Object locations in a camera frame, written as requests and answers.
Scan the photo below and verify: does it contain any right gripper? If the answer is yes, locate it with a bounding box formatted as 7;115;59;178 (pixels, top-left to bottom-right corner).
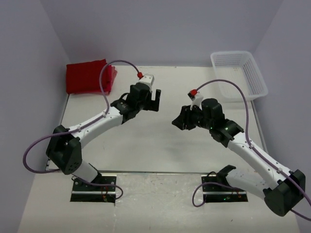
172;103;213;131

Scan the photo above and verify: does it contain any dark red t shirt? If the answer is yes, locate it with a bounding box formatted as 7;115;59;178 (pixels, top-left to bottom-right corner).
66;59;107;94

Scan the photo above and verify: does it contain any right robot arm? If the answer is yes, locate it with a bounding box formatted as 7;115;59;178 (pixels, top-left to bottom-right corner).
172;99;306;216

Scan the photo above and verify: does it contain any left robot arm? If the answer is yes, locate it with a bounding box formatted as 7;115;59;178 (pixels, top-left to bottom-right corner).
46;82;161;191

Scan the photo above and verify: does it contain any folded light red shirt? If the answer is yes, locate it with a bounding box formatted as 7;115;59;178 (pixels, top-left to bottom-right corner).
105;65;118;95

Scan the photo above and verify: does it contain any white plastic basket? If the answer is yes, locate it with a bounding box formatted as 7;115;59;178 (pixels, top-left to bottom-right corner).
210;51;268;101

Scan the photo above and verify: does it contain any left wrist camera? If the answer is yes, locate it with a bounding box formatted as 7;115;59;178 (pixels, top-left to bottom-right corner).
137;72;155;90

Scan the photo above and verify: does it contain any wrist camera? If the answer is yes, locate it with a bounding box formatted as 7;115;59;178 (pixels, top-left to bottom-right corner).
188;89;203;110
137;72;155;90

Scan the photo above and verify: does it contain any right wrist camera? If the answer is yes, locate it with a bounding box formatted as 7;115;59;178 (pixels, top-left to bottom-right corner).
188;89;203;110

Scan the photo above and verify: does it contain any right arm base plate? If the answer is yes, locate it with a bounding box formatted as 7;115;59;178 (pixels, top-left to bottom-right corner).
201;173;246;194

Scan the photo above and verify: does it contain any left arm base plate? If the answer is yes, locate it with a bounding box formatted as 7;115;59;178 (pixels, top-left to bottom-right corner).
71;175;117;193

